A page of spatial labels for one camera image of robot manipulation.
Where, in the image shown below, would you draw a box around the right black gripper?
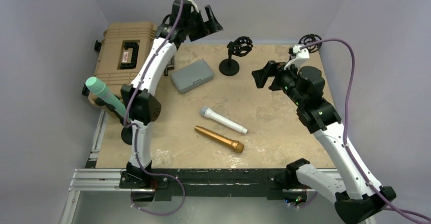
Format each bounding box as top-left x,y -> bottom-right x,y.
252,59 -> 305,106

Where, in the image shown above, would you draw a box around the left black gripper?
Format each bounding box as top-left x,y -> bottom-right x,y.
184,6 -> 223,42

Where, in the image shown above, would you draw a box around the black tripod mic stand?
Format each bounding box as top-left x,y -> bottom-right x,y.
288,34 -> 322,55

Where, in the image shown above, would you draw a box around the white microphone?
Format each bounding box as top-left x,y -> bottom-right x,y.
199,107 -> 248,135

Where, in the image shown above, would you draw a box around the gold microphone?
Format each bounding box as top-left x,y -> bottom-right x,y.
194,125 -> 244,153

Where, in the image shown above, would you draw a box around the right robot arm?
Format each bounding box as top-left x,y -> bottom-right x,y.
252,60 -> 396,223

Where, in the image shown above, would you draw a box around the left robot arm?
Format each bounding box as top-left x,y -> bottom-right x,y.
120,0 -> 223,188

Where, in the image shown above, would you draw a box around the black round-base mic stand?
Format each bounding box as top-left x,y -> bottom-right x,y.
219,36 -> 254,77

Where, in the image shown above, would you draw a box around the mint green microphone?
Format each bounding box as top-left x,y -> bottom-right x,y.
85,76 -> 126,118

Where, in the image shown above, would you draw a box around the black left round-base stand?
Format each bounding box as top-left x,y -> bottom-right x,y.
120,127 -> 133,145

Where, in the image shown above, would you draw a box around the grey plastic case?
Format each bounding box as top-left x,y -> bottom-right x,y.
171,59 -> 214,94

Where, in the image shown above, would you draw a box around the tan hard case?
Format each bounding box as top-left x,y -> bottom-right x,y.
94,21 -> 157,99

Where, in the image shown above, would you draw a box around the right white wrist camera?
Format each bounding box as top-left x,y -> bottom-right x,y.
284,44 -> 310,70

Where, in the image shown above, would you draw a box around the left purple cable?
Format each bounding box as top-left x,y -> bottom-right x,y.
122,0 -> 186,183

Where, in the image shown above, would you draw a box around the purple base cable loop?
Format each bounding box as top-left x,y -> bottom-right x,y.
129,172 -> 187,217

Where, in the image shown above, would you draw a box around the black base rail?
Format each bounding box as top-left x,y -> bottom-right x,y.
69,168 -> 344,203

